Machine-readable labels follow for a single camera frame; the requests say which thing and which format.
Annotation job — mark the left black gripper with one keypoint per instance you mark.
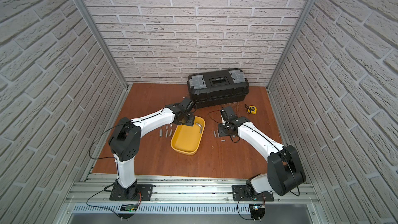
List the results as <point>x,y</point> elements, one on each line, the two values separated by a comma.
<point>185,120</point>

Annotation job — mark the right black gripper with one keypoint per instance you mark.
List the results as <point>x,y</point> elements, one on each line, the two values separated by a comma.
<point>221,132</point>

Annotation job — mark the yellow plastic tray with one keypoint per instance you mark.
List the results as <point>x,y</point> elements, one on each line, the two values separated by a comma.
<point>186,139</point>

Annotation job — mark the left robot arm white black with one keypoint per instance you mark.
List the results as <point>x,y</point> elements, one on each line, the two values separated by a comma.
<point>125,143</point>

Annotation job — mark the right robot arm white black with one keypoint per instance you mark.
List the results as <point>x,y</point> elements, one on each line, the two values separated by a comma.
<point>285,171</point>

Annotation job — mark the yellow tape measure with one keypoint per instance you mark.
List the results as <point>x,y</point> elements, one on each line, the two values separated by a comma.
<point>251,109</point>

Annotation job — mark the black plastic toolbox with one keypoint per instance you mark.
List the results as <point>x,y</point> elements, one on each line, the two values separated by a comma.
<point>217,87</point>

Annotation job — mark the right green circuit board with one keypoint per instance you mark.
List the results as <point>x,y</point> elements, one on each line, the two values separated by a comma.
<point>257,212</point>

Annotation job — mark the green circuit board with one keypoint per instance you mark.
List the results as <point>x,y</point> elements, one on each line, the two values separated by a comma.
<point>257,212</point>
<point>129,207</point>

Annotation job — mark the left green circuit board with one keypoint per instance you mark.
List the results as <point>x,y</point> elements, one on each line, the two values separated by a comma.
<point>129,207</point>

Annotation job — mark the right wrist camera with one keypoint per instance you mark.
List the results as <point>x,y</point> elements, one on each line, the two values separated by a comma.
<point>222,116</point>

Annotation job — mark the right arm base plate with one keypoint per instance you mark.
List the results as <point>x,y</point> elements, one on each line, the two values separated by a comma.
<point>245,193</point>

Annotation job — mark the aluminium rail frame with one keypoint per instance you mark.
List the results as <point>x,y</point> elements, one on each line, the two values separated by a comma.
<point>189,195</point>

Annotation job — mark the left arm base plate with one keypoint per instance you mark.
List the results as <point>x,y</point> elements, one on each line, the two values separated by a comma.
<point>134,193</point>

